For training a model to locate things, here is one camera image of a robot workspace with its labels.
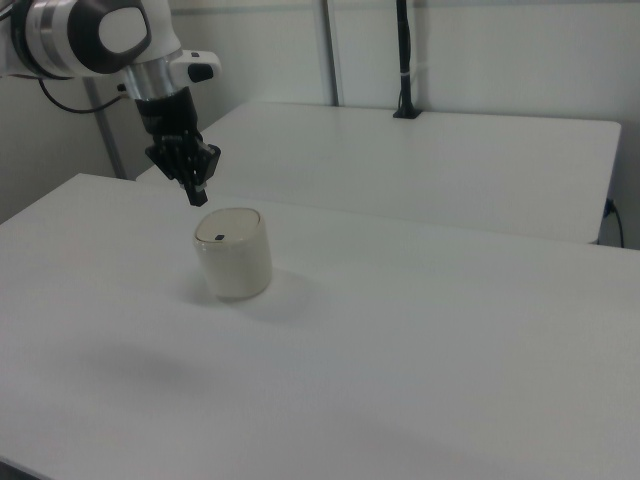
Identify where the white rear table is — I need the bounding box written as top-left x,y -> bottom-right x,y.
135,101 -> 623,247

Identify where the cream round trash bin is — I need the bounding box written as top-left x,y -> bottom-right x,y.
192,208 -> 274,302

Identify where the grey metal frame post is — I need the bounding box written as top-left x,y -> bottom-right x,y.
81,77 -> 127,180
318,0 -> 347,108

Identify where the black cable with plug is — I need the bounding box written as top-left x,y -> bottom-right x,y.
601,196 -> 627,248

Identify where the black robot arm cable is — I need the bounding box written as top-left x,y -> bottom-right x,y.
36,77 -> 127,113

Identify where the black clamped camera pole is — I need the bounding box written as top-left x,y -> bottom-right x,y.
391,0 -> 424,121

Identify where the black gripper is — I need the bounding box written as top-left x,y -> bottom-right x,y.
133,86 -> 222,208

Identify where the cream trash bin lid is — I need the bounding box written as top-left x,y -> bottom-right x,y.
195,209 -> 262,246

